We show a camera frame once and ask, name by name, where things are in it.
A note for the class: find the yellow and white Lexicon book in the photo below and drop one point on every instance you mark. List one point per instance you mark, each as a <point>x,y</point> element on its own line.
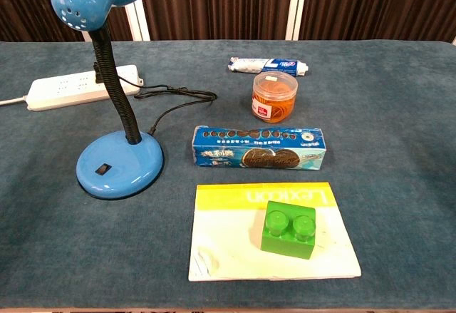
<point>228,241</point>

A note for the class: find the white power strip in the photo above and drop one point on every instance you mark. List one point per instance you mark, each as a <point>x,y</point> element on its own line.
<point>64,90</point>

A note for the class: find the green toy building block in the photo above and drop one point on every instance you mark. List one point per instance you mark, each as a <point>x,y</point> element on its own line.
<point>288,230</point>

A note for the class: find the blue cookie box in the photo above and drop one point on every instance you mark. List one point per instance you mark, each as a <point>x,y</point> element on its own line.
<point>260,147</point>

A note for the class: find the blue gooseneck desk lamp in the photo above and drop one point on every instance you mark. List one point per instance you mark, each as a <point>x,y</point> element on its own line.
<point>117,156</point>

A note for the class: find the clear jar of rubber bands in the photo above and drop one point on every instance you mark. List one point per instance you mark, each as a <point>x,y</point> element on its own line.
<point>274,98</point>

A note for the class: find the white vertical frame post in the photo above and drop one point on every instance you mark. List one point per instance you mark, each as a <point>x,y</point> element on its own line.
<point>300,4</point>
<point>138,20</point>

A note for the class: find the teal tablecloth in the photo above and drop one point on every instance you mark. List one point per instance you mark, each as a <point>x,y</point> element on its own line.
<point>374,170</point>

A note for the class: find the brown pleated curtain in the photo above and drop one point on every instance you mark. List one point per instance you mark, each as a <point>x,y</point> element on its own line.
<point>221,3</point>

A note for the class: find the white and blue toothpaste tube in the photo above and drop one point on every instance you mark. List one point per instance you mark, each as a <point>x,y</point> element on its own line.
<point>263,66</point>

